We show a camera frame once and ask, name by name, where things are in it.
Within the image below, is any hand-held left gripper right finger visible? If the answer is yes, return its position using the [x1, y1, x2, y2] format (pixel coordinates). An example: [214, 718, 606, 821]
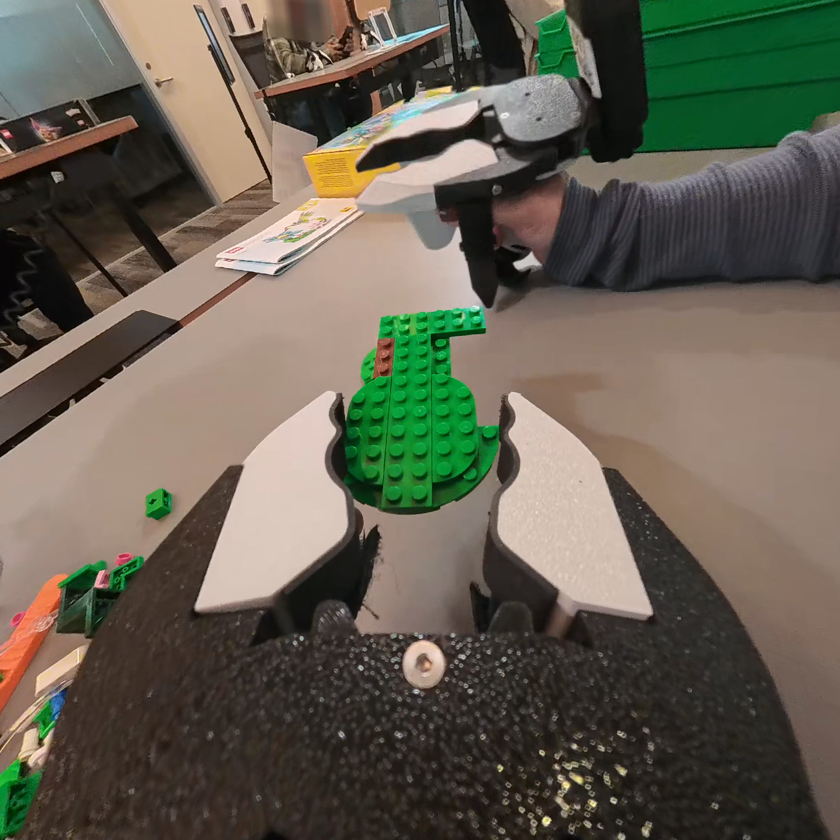
[482, 392, 656, 639]

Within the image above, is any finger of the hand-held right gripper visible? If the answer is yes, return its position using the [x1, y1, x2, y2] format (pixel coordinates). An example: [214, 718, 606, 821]
[353, 98, 485, 175]
[355, 140, 504, 216]

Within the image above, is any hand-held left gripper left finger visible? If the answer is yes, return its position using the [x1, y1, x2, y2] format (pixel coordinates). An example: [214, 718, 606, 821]
[194, 391, 366, 632]

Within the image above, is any green lego plate assembly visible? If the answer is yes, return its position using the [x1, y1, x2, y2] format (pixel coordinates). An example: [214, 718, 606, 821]
[343, 306, 501, 514]

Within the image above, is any person's right forearm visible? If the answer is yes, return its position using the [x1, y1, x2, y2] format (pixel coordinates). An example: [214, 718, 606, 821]
[543, 123, 840, 293]

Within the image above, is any yellow lego box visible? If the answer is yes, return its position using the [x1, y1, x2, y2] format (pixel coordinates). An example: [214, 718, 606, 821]
[303, 85, 483, 199]

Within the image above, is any dark lego box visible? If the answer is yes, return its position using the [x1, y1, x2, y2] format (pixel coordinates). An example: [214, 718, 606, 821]
[0, 98, 101, 156]

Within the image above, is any person's right hand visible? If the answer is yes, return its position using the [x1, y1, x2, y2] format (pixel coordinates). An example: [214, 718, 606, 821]
[491, 176, 571, 266]

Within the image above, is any wooden desk with black legs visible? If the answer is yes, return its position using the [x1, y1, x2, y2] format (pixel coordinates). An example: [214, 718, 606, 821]
[0, 116, 179, 299]
[255, 24, 454, 142]

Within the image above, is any white paper sheet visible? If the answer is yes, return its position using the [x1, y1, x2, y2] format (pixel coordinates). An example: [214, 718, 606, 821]
[271, 121, 320, 206]

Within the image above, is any instruction booklet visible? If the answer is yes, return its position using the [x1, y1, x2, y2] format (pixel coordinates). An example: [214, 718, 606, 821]
[217, 252, 309, 277]
[215, 200, 365, 266]

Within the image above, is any green storage bin stack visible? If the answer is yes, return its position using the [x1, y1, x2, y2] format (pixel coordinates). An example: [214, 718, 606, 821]
[535, 0, 840, 155]

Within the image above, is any black tripod stand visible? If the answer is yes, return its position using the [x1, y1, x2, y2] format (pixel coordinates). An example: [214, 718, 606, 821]
[193, 3, 274, 186]

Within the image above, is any white door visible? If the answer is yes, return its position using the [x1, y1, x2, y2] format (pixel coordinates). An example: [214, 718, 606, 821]
[105, 0, 273, 206]

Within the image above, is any orange brick separator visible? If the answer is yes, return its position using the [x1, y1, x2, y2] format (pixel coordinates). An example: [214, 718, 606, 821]
[0, 573, 70, 713]

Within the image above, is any black table cable cover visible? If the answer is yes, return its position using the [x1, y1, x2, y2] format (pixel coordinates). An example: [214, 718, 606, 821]
[0, 310, 182, 448]

